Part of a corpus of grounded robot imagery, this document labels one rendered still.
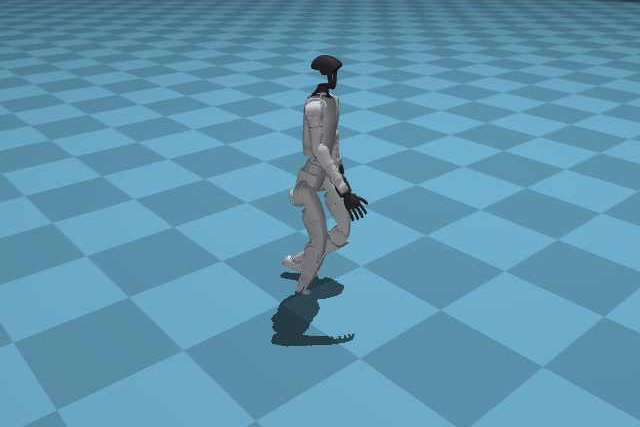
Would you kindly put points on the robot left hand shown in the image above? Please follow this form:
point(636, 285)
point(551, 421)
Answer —
point(341, 169)

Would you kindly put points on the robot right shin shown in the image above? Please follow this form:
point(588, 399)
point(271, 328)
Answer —
point(309, 267)

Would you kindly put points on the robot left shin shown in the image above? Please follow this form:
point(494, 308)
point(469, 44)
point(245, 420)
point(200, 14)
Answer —
point(330, 247)

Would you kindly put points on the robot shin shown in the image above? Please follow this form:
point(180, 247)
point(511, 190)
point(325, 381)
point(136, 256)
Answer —
point(330, 247)
point(309, 267)

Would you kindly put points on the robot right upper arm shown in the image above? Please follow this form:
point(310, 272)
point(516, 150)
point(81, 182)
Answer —
point(314, 113)

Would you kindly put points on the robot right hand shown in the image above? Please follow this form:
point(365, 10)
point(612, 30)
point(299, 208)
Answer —
point(351, 201)

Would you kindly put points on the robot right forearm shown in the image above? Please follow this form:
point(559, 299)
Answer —
point(327, 165)

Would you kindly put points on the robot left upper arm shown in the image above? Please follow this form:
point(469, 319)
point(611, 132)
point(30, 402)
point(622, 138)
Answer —
point(337, 134)

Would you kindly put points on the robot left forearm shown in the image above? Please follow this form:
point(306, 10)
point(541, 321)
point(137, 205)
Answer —
point(336, 154)

